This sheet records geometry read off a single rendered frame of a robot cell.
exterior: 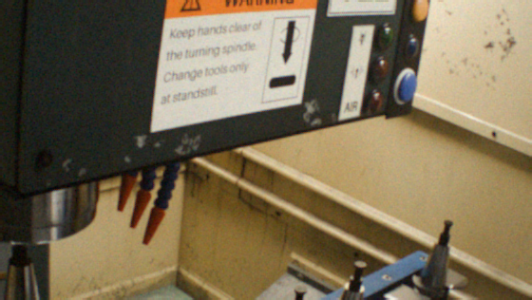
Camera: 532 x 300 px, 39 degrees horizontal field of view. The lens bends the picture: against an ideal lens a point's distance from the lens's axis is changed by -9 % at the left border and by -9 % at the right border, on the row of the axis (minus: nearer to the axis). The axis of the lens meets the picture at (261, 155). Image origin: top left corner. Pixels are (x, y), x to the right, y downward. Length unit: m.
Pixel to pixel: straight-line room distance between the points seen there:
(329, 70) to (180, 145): 0.16
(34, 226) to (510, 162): 1.05
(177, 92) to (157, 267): 1.67
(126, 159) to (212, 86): 0.08
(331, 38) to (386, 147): 1.04
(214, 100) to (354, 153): 1.17
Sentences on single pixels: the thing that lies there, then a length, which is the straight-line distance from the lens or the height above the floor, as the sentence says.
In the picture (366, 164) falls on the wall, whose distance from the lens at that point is 1.74.
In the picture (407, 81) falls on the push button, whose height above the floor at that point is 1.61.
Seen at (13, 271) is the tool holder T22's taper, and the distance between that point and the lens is 0.81.
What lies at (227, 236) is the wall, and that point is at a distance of 2.09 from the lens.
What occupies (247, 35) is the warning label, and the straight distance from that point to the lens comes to 0.60.
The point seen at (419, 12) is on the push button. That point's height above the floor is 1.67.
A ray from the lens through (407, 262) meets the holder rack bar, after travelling 1.27.
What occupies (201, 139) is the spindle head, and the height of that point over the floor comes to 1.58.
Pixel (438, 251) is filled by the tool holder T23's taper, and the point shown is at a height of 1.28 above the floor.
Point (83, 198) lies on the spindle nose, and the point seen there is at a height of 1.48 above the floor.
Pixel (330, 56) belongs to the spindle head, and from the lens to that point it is 0.68.
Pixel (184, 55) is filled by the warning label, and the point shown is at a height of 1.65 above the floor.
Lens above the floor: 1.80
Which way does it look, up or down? 21 degrees down
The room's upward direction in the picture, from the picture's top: 9 degrees clockwise
